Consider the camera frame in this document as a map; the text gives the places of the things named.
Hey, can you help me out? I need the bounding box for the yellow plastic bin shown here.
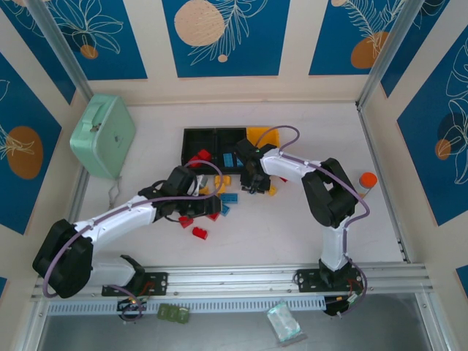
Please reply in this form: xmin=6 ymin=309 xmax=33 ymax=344
xmin=245 ymin=126 xmax=283 ymax=151

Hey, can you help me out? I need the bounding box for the black plastic bin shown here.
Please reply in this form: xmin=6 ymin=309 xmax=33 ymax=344
xmin=214 ymin=127 xmax=249 ymax=176
xmin=181 ymin=127 xmax=217 ymax=173

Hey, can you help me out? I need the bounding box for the mint green carry case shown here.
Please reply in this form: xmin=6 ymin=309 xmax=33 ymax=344
xmin=69 ymin=94 xmax=137 ymax=181

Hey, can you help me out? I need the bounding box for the orange capped bottle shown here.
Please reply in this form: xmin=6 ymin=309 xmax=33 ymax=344
xmin=357 ymin=171 xmax=378 ymax=198

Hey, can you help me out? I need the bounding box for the grey metal sheet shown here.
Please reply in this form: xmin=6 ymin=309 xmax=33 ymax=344
xmin=36 ymin=294 xmax=432 ymax=351

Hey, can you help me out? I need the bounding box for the clear plastic bag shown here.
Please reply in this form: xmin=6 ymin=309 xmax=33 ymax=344
xmin=265 ymin=299 xmax=309 ymax=348

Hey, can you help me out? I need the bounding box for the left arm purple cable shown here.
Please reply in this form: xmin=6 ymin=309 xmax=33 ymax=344
xmin=42 ymin=159 xmax=224 ymax=321

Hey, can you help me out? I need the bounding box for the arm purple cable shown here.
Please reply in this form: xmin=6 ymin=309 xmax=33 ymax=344
xmin=42 ymin=159 xmax=224 ymax=321
xmin=254 ymin=125 xmax=369 ymax=315

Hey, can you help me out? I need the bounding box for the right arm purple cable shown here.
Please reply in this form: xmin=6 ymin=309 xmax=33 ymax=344
xmin=254 ymin=125 xmax=369 ymax=315

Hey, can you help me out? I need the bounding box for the aluminium mounting rail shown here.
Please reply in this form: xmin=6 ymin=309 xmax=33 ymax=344
xmin=31 ymin=263 xmax=434 ymax=303

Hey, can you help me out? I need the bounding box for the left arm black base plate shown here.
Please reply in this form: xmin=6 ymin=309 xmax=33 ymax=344
xmin=101 ymin=272 xmax=169 ymax=297

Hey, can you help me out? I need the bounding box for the white slotted cable duct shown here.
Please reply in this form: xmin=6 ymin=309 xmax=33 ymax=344
xmin=47 ymin=298 xmax=326 ymax=316

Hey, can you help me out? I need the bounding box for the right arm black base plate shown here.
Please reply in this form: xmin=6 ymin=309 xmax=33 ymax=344
xmin=294 ymin=268 xmax=366 ymax=293

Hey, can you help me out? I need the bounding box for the blue floral wall panel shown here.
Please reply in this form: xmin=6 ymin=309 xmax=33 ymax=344
xmin=309 ymin=0 xmax=407 ymax=77
xmin=0 ymin=53 xmax=63 ymax=235
xmin=380 ymin=0 xmax=468 ymax=99
xmin=36 ymin=0 xmax=148 ymax=81
xmin=162 ymin=0 xmax=292 ymax=78
xmin=0 ymin=0 xmax=77 ymax=106
xmin=396 ymin=25 xmax=468 ymax=227

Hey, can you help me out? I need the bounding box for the aluminium frame post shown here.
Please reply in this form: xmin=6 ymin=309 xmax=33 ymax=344
xmin=355 ymin=0 xmax=429 ymax=110
xmin=25 ymin=0 xmax=94 ymax=107

